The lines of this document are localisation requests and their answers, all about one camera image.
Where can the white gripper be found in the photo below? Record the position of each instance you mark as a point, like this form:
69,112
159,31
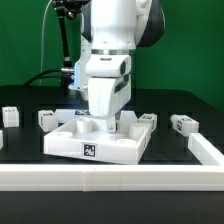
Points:
109,86

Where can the white square tabletop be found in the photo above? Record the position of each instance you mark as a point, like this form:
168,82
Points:
87,138

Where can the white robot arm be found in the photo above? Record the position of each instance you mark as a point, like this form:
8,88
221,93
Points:
111,31

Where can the white marker sheet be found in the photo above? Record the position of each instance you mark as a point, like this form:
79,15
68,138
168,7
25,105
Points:
65,115

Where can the white U-shaped obstacle fence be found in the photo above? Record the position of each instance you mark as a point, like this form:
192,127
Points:
208,175

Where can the black camera stand pole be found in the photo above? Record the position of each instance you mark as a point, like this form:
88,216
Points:
70,9

